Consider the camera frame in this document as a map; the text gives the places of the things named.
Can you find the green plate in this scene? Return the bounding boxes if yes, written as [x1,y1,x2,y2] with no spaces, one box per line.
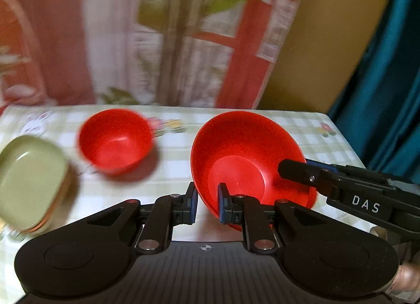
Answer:
[13,160,79,236]
[0,136,70,226]

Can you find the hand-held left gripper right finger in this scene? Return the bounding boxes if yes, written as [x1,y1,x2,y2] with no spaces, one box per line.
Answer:
[218,183,355,255]

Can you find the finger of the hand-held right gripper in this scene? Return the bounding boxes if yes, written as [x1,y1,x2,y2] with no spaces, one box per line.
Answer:
[305,159,411,184]
[278,159,342,198]

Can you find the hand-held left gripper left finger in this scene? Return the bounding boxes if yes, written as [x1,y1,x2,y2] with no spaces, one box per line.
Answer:
[70,182,198,255]

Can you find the small red bowl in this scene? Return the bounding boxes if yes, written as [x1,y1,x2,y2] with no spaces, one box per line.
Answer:
[78,109,154,175]

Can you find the person's right hand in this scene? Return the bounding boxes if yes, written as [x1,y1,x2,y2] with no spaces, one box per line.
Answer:
[369,225,420,301]

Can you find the large red bowl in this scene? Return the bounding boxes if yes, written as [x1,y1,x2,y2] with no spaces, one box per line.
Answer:
[190,110,318,233]

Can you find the wooden panel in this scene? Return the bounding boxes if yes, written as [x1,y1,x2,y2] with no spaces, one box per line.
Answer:
[258,0,399,114]

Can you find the printed backdrop cloth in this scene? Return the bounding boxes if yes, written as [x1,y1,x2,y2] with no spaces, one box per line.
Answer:
[0,0,314,109]

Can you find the teal curtain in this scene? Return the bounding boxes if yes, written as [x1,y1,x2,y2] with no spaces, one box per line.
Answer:
[328,0,420,190]

